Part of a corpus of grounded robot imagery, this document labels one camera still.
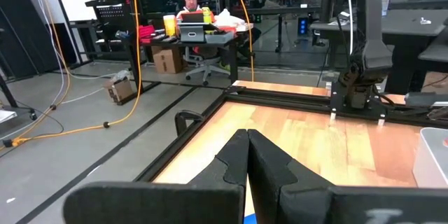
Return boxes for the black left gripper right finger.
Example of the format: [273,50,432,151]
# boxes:
[247,129,448,224]

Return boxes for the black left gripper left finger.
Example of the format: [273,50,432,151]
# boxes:
[62,129,251,224]

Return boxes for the cardboard box, open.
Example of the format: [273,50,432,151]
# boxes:
[102,70,134,104]

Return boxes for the translucent white plastic bin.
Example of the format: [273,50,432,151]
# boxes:
[412,127,448,189]

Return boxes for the cardboard box, closed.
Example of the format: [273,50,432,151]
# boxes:
[151,46,186,75]

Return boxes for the grey office chair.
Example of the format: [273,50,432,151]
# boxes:
[183,45,232,87]

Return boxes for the black desk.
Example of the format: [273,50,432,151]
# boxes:
[120,29,241,106]

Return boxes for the red tool case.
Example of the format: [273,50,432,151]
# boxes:
[137,24,157,45]

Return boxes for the black wheeled cart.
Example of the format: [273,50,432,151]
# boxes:
[0,75,39,124]

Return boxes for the grey equipment box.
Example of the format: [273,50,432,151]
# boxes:
[177,22,208,44]

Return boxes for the computer tower, blue lights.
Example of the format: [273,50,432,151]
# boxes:
[297,16,310,37]

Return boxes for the yellow container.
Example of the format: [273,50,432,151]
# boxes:
[162,14,178,38]

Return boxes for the red tablet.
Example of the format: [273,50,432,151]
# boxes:
[179,11,205,24]

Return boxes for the white plastic bag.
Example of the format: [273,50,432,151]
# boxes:
[212,8,246,29]

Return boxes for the black work table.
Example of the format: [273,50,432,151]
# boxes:
[309,8,448,95]

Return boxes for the person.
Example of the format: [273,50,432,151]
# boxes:
[174,0,215,22]

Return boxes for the black cabinet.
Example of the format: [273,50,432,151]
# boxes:
[0,0,60,81]

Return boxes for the black clamp handle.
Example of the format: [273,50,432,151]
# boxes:
[174,109,206,137]

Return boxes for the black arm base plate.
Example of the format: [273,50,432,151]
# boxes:
[328,80,389,120]

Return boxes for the black aluminium table frame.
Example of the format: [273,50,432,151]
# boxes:
[134,84,448,183]

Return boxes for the long orange extension cable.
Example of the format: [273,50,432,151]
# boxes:
[2,0,144,148]

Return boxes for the white floor cable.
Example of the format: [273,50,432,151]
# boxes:
[26,0,118,106]

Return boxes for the hanging orange cable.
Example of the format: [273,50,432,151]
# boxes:
[233,0,256,83]

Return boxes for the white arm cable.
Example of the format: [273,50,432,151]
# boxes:
[344,0,355,56]

